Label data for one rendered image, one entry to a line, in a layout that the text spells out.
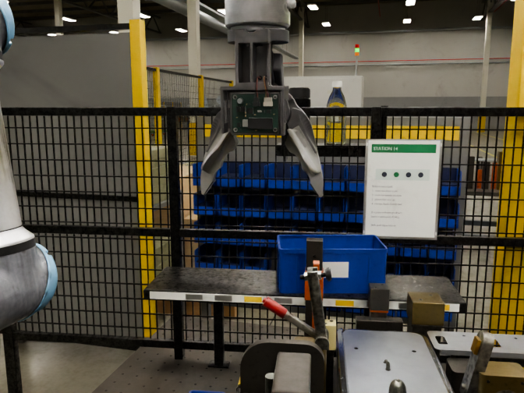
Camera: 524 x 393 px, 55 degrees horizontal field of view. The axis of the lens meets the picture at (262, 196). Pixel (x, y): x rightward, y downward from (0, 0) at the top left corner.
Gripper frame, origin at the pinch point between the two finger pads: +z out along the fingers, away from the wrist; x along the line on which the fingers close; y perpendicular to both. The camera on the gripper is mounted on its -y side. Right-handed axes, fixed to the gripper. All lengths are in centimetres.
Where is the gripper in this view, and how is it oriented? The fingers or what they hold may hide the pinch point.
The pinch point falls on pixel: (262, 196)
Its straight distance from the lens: 64.3
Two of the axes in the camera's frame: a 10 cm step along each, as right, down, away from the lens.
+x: 9.9, 0.2, -1.4
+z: 0.1, 9.8, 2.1
